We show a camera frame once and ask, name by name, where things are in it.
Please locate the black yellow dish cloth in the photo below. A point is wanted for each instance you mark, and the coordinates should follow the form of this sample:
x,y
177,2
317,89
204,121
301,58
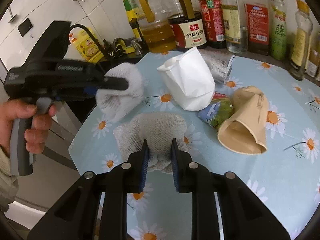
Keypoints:
x,y
119,48

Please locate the beige left sleeve forearm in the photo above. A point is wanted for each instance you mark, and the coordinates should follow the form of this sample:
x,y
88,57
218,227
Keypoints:
x,y
8,183

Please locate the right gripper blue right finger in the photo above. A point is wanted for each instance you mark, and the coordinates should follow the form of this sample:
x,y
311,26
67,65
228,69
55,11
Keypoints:
x,y
180,169

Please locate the silver foil bag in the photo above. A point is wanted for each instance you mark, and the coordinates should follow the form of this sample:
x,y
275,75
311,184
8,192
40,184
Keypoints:
x,y
219,63

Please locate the clear vinegar bottle yellow label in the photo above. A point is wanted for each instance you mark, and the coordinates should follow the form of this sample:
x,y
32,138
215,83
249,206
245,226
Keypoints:
x,y
235,29

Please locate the soy sauce jug white label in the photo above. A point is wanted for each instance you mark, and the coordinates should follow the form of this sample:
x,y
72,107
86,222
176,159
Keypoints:
x,y
186,24

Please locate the dark bottle red label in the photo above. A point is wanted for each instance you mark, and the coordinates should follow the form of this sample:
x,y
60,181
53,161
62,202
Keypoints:
x,y
258,25

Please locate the black kitchen faucet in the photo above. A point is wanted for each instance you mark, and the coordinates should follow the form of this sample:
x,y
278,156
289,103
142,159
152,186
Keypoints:
x,y
78,27

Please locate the grey cloth rag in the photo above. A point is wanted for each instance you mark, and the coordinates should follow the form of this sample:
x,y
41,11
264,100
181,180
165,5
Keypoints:
x,y
115,104

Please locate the large cooking oil jug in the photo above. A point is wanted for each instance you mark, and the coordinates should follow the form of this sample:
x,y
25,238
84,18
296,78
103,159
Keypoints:
x,y
154,25

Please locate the white paper bag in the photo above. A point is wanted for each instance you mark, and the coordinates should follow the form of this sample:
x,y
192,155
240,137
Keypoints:
x,y
189,80

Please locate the red label sauce bottle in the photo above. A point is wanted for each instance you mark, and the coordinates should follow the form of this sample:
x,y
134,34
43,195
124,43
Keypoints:
x,y
212,17

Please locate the green pepper oil bottle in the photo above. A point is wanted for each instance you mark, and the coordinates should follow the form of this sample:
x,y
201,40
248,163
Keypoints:
x,y
278,30

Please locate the white mesh cloth rag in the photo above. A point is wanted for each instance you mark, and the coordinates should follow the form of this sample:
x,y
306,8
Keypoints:
x,y
158,129

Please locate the sesame oil glass bottle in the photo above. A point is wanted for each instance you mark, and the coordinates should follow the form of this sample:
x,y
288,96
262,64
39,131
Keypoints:
x,y
301,48

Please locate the colourful snack wrapper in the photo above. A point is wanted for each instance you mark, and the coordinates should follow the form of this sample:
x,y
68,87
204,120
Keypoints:
x,y
219,110

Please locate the yellow dish soap bottle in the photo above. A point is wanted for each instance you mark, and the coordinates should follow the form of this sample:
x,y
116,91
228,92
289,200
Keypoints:
x,y
86,46

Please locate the brown paper bag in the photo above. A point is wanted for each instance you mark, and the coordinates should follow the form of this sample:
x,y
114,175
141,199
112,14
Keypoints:
x,y
244,132

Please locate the small brown spice jar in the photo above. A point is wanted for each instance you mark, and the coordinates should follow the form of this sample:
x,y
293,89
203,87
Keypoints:
x,y
312,63

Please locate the person's left hand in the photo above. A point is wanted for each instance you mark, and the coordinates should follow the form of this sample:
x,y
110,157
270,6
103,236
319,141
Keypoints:
x,y
36,136

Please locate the daisy print blue tablecloth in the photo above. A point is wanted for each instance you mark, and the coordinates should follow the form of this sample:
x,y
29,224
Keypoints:
x,y
285,178

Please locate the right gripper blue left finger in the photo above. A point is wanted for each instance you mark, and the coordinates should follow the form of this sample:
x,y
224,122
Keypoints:
x,y
136,174

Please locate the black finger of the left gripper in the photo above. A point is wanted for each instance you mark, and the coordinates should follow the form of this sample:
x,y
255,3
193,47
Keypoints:
x,y
108,83

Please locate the black wall socket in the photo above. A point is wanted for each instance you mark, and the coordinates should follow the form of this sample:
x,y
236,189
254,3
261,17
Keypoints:
x,y
25,27

